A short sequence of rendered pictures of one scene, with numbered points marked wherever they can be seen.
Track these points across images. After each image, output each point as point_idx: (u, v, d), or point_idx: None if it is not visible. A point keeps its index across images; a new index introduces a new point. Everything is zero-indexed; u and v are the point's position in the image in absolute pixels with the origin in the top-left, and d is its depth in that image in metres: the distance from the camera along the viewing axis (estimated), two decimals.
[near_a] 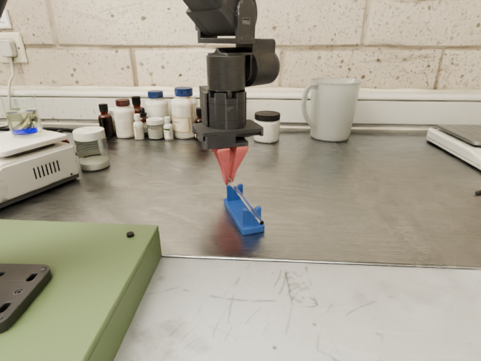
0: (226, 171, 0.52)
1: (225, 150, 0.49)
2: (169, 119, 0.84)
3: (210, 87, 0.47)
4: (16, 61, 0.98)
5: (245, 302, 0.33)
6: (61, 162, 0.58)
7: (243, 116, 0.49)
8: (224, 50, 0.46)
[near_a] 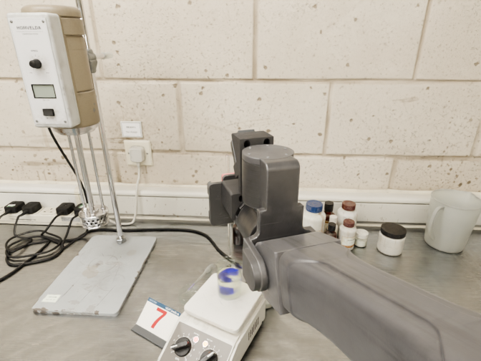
0: None
1: None
2: None
3: None
4: (142, 164, 1.05)
5: None
6: (259, 316, 0.65)
7: None
8: None
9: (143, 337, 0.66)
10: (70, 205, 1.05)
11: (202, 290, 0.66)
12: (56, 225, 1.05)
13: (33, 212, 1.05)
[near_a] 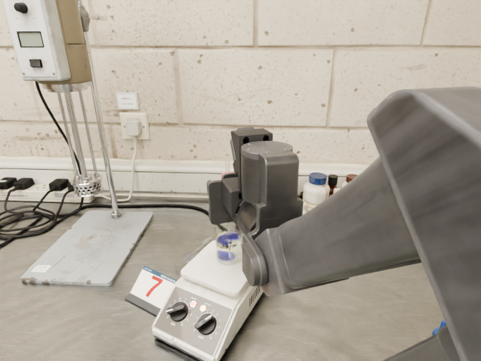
0: None
1: None
2: (305, 205, 0.87)
3: None
4: (139, 138, 1.01)
5: None
6: None
7: None
8: None
9: (137, 305, 0.62)
10: (64, 181, 1.01)
11: (200, 256, 0.62)
12: (49, 201, 1.01)
13: (26, 188, 1.01)
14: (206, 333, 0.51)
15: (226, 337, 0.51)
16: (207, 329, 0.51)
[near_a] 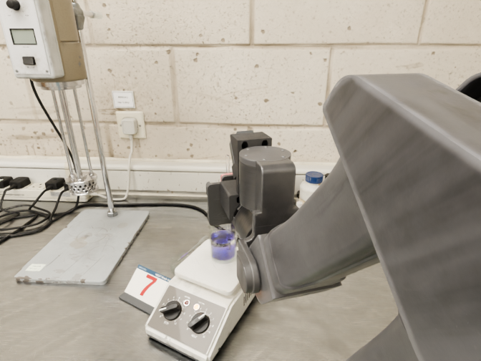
0: None
1: None
2: (301, 205, 0.87)
3: None
4: (135, 137, 1.01)
5: None
6: None
7: None
8: None
9: (131, 304, 0.62)
10: (60, 180, 1.01)
11: (194, 254, 0.62)
12: (46, 200, 1.01)
13: (22, 187, 1.00)
14: (200, 331, 0.51)
15: (220, 335, 0.51)
16: (200, 329, 0.51)
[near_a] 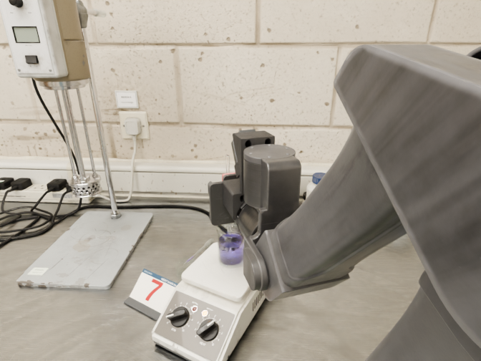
0: None
1: None
2: None
3: None
4: (139, 138, 0.99)
5: None
6: None
7: None
8: None
9: (137, 309, 0.60)
10: (62, 181, 0.99)
11: (201, 258, 0.60)
12: (48, 202, 0.99)
13: (23, 188, 0.99)
14: (208, 339, 0.49)
15: (229, 343, 0.49)
16: (209, 336, 0.49)
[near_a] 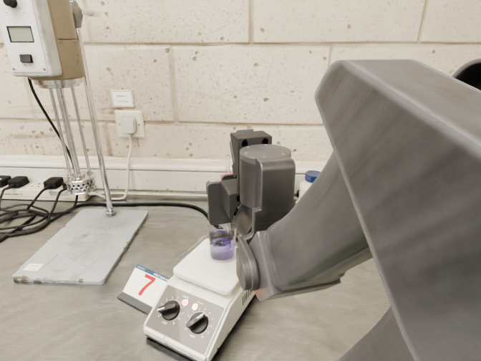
0: None
1: None
2: None
3: None
4: (134, 137, 1.01)
5: None
6: None
7: None
8: None
9: (129, 304, 0.61)
10: (59, 179, 1.01)
11: (192, 253, 0.61)
12: (44, 200, 1.01)
13: (21, 186, 1.00)
14: (198, 331, 0.50)
15: (218, 335, 0.50)
16: (199, 329, 0.50)
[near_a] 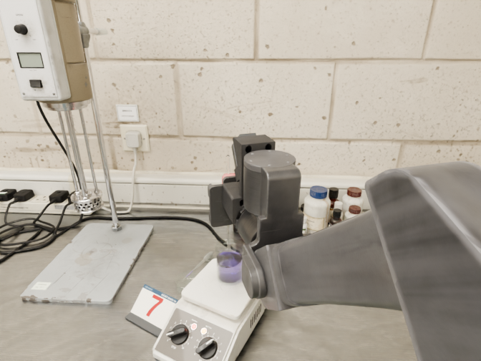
0: None
1: None
2: (306, 220, 0.87)
3: None
4: (139, 150, 1.01)
5: None
6: (262, 303, 0.61)
7: None
8: None
9: (137, 325, 0.62)
10: (64, 193, 1.01)
11: (200, 275, 0.62)
12: (50, 213, 1.01)
13: (26, 200, 1.01)
14: (207, 357, 0.51)
15: None
16: (207, 354, 0.51)
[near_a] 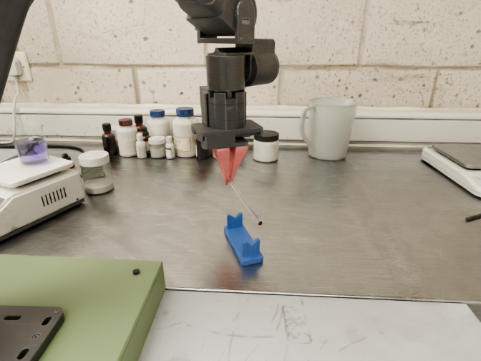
0: (226, 171, 0.52)
1: (224, 150, 0.49)
2: (170, 138, 0.86)
3: (210, 87, 0.47)
4: (21, 79, 1.00)
5: (244, 339, 0.35)
6: (67, 188, 0.60)
7: (243, 116, 0.49)
8: (223, 50, 0.46)
9: None
10: None
11: (7, 161, 0.61)
12: None
13: None
14: None
15: None
16: None
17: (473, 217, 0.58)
